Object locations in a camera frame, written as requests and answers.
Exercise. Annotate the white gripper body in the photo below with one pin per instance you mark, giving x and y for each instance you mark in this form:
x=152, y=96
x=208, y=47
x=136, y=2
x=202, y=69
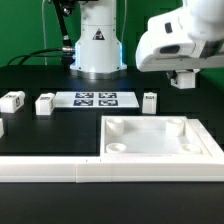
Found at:
x=147, y=64

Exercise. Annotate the white square tabletop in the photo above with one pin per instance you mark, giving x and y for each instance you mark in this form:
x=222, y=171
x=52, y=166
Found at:
x=150, y=136

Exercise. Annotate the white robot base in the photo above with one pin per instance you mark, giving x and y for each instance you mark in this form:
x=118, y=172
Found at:
x=98, y=52

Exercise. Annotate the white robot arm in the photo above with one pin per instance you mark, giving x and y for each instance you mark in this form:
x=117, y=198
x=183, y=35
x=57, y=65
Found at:
x=190, y=37

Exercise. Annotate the white marker sheet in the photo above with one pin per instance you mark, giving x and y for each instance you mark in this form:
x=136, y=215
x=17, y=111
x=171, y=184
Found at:
x=96, y=100

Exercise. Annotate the white U-shaped obstacle fence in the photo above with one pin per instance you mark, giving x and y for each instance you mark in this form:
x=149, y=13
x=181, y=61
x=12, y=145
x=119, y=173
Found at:
x=119, y=168

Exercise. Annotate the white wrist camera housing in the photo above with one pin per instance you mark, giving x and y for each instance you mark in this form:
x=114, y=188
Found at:
x=165, y=37

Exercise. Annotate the black camera stand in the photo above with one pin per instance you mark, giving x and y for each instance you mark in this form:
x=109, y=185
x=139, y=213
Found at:
x=64, y=8

